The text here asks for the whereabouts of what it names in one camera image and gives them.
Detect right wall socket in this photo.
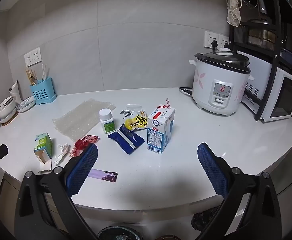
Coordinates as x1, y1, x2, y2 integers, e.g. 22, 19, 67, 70
203, 31, 229, 48

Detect hanging mesh cloth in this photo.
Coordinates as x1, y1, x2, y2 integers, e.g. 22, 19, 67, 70
226, 0, 242, 27

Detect white pill bottle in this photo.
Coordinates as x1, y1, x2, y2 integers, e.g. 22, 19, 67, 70
98, 108, 116, 134

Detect white rice cooker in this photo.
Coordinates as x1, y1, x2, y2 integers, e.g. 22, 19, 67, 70
189, 48, 251, 116

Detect black metal rack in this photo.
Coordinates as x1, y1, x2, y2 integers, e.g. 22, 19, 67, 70
229, 0, 292, 121

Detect white tissue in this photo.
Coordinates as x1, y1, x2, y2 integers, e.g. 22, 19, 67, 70
52, 144, 70, 166

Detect white microwave oven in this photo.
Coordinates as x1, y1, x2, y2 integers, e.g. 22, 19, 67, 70
240, 52, 292, 122

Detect wall socket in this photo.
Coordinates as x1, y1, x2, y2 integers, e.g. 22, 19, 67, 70
203, 31, 229, 48
24, 47, 42, 68

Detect red mesh net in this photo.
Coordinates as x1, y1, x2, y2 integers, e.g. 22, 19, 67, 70
70, 135, 99, 157

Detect green medicine box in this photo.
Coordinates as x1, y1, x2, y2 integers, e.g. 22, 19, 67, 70
34, 133, 53, 164

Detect left wall socket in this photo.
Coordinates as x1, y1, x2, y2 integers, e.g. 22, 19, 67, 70
24, 47, 42, 68

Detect yellow snack wrapper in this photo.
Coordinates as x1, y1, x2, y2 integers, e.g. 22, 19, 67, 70
121, 104, 148, 131

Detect black power plug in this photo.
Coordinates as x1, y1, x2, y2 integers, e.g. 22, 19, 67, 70
211, 40, 218, 52

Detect black plastic bag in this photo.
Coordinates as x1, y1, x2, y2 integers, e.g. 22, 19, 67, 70
191, 206, 219, 232

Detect dark blue snack bag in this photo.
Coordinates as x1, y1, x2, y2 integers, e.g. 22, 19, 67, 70
108, 124, 144, 155

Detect bubble wrap sheet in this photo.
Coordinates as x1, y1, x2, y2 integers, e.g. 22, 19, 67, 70
52, 98, 115, 142

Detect black power cord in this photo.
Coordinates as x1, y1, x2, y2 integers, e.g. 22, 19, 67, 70
178, 87, 194, 97

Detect stacked white bowls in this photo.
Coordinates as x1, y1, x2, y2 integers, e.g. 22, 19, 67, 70
0, 96, 17, 125

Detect blue utensil holder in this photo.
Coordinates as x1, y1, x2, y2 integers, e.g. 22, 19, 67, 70
30, 77, 57, 105

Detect blue white milk carton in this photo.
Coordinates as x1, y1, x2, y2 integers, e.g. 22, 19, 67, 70
147, 98, 175, 154

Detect teal mesh trash basket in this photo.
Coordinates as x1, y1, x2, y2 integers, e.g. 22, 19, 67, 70
97, 225, 143, 240

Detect purple wrapper strip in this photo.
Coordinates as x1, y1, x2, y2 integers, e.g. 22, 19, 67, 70
88, 168, 118, 183

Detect white shallow plate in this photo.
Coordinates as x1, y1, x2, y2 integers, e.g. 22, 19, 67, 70
17, 96, 35, 113

